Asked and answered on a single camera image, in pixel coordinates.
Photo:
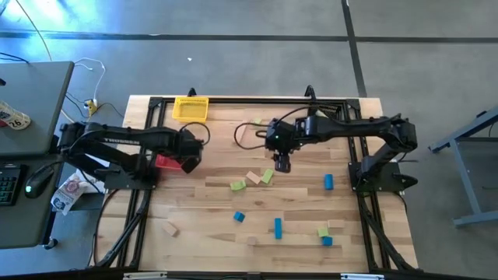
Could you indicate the white labelled container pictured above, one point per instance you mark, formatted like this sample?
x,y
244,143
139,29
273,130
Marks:
x,y
15,118

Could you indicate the yellow power plug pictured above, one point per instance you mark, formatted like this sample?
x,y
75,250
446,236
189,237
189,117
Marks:
x,y
92,105

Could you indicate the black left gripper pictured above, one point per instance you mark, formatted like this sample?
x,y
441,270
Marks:
x,y
190,144

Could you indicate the grey metal stand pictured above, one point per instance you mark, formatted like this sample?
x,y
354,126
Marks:
x,y
463,171

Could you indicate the silver frame bracket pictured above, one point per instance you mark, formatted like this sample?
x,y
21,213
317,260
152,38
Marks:
x,y
362,276
144,275

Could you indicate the black plastic basket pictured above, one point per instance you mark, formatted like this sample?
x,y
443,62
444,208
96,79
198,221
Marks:
x,y
334,109

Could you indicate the yellow plastic basket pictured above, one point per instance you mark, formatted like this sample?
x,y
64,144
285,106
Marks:
x,y
190,109

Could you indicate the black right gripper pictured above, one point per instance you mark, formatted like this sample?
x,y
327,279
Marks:
x,y
282,138

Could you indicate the black keyboard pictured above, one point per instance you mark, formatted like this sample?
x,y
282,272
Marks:
x,y
8,184

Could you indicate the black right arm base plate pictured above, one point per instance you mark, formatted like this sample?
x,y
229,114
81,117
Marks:
x,y
356,175

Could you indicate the blue cube block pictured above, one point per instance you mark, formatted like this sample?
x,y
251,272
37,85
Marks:
x,y
239,216

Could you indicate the long blue block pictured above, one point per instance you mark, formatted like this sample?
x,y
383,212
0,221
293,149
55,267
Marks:
x,y
278,228

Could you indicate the grey desk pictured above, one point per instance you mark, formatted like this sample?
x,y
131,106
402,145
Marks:
x,y
35,97

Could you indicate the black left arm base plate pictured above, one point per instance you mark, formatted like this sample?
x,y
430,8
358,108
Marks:
x,y
128,180

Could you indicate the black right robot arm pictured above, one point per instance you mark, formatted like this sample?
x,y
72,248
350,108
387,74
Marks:
x,y
350,126

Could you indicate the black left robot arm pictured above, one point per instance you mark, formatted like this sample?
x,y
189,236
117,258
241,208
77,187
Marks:
x,y
136,138

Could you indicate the black computer mouse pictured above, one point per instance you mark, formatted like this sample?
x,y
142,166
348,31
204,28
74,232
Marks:
x,y
37,183

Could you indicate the rectangular wooden block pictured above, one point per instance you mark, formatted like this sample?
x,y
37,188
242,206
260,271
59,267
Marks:
x,y
253,177

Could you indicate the printed snack bag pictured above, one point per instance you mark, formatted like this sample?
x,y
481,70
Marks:
x,y
68,192

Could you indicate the red plastic basket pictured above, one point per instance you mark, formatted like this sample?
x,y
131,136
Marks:
x,y
167,162

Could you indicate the black aluminium table frame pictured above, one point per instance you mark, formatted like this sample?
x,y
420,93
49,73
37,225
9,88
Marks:
x,y
241,100

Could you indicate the green cube block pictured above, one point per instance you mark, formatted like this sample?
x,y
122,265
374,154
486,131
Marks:
x,y
323,232

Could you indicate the black table clamp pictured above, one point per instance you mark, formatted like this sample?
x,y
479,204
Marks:
x,y
191,92
310,91

